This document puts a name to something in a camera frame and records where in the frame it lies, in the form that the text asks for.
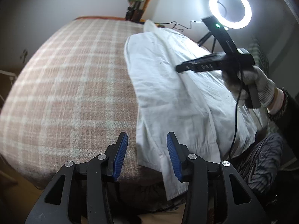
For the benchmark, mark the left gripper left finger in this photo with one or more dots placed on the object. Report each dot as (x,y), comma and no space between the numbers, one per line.
(60,203)

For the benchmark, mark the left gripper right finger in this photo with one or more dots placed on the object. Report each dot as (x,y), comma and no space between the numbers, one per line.
(234,201)

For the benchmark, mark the white shirt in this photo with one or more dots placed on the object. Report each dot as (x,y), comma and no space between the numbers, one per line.
(197,107)

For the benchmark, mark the dark sleeved right forearm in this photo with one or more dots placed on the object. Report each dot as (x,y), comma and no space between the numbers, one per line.
(284,113)

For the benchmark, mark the green white patterned pillow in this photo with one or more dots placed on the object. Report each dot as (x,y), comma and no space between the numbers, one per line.
(258,55)

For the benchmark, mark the black small tripod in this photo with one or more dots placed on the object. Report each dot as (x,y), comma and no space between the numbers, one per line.
(205,38)

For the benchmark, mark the zebra patterned trousers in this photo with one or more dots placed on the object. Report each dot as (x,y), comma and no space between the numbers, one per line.
(259,164)

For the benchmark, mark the checkered beige blanket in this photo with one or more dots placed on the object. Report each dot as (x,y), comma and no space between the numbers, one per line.
(71,101)

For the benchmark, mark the folded tripod with colourful scarf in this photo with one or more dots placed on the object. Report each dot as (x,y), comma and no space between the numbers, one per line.
(135,10)

